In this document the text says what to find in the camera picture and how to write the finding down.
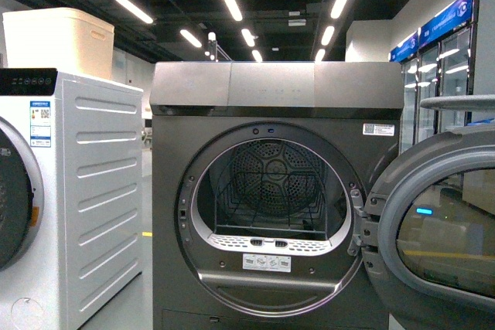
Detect grey round dryer door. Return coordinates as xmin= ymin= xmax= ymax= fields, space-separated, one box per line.
xmin=360 ymin=121 xmax=494 ymax=329

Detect cream hamper on washer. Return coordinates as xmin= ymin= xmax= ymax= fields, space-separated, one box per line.
xmin=3 ymin=8 xmax=114 ymax=80

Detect glass door display fridge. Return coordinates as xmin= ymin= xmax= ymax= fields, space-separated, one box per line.
xmin=389 ymin=0 xmax=494 ymax=151

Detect white washing machine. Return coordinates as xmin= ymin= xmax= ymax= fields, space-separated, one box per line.
xmin=1 ymin=68 xmax=142 ymax=329

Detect grey front-load dryer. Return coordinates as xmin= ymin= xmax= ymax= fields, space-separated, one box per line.
xmin=149 ymin=62 xmax=404 ymax=329

